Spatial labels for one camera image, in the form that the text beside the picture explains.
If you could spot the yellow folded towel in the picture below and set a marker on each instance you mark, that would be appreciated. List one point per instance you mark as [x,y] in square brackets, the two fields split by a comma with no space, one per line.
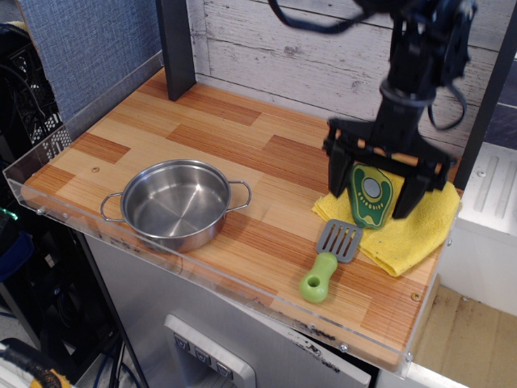
[401,244]

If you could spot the dark grey post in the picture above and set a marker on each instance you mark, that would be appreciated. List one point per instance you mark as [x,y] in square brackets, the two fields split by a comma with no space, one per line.
[176,43]
[489,102]

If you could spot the white toy sink unit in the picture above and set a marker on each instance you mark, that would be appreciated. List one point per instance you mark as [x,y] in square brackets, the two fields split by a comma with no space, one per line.
[479,260]

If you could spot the small stainless steel pot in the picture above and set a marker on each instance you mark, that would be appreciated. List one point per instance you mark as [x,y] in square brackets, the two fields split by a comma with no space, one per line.
[179,205]

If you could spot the grey spatula with green handle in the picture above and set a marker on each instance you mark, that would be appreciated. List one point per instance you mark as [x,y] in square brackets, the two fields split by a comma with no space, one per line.
[337,244]

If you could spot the black plastic crate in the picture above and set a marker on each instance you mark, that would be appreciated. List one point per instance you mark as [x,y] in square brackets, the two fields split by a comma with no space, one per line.
[29,111]

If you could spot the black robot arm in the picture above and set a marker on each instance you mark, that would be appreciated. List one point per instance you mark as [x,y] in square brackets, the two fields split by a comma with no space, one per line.
[429,50]

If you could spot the green toy pepper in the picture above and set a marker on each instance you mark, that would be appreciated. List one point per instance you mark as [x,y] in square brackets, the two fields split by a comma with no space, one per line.
[371,195]

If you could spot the dark grey left post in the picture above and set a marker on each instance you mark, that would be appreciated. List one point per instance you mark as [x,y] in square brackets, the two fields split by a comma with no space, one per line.
[176,43]

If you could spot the dark grey right post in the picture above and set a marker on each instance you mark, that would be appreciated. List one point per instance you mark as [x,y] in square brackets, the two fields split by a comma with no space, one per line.
[489,102]

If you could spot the clear acrylic table guard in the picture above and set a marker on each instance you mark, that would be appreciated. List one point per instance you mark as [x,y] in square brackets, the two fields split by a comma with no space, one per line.
[240,291]

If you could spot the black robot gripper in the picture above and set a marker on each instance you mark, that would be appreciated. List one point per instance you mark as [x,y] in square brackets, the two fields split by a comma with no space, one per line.
[391,142]

